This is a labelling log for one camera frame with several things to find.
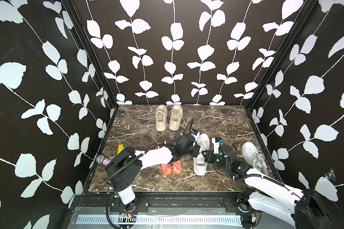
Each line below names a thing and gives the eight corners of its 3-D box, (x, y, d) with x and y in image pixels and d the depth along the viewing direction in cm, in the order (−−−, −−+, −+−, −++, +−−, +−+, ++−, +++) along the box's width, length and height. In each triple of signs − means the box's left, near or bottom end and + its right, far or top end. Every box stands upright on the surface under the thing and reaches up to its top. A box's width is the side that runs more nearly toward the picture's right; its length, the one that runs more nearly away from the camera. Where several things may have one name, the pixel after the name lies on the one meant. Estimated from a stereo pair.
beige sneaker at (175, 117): (166, 129, 105) (166, 124, 101) (173, 107, 120) (173, 102, 115) (179, 131, 104) (179, 127, 99) (184, 109, 119) (184, 104, 114)
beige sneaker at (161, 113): (155, 131, 106) (153, 125, 100) (157, 109, 120) (156, 103, 114) (166, 131, 106) (165, 125, 100) (167, 109, 120) (167, 103, 115)
